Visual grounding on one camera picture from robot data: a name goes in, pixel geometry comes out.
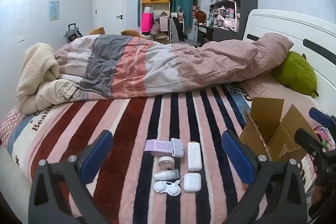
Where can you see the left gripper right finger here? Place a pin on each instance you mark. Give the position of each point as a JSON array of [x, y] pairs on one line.
[[275, 191]]

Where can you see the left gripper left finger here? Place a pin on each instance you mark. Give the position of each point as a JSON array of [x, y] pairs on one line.
[[47, 204]]

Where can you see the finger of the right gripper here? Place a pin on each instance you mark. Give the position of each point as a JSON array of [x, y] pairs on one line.
[[322, 118], [310, 144]]

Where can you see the white earbuds case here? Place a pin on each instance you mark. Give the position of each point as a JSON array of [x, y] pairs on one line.
[[192, 182]]

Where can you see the white rectangular power bank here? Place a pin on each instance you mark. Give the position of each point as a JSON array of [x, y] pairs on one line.
[[194, 156]]

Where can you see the white contact lens case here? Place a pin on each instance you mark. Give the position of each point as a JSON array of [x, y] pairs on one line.
[[169, 188]]

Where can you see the light blue card case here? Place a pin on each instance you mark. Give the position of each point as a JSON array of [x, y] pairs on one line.
[[177, 148]]

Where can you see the purple rectangular box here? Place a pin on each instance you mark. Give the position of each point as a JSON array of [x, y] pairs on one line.
[[158, 148]]

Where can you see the small white bottle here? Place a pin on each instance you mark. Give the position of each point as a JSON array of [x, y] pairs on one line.
[[167, 175]]

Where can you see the white tape dispenser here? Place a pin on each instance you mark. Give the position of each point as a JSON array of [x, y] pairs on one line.
[[166, 163]]

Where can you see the brown cardboard box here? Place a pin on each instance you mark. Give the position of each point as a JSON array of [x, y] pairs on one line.
[[268, 133]]

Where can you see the green plush pillow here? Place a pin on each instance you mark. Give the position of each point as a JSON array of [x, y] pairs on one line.
[[297, 74]]

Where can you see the striped plush blanket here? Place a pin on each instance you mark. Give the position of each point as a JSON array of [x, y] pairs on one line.
[[124, 186]]

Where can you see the white bed headboard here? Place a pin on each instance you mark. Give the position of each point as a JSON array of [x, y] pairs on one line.
[[312, 36]]

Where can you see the cream fleece blanket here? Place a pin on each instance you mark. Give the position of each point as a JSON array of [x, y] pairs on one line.
[[40, 85]]

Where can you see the pink grey patchwork duvet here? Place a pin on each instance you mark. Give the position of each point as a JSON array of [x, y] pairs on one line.
[[118, 66]]

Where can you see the grey suitcase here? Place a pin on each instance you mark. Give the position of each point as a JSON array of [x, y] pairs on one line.
[[72, 33]]

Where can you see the grey desk chair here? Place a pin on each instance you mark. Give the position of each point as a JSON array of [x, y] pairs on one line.
[[178, 36]]

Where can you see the brown teddy bear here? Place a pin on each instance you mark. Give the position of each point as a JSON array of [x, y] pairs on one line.
[[131, 32], [97, 31]]

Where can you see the yellow shelf unit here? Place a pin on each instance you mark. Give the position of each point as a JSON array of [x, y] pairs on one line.
[[160, 31]]

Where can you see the pink gift bag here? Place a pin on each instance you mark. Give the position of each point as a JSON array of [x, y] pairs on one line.
[[147, 20]]

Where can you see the white door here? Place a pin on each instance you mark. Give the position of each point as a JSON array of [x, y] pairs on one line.
[[109, 14]]

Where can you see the blue wall poster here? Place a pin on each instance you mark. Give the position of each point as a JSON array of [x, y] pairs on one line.
[[54, 10]]

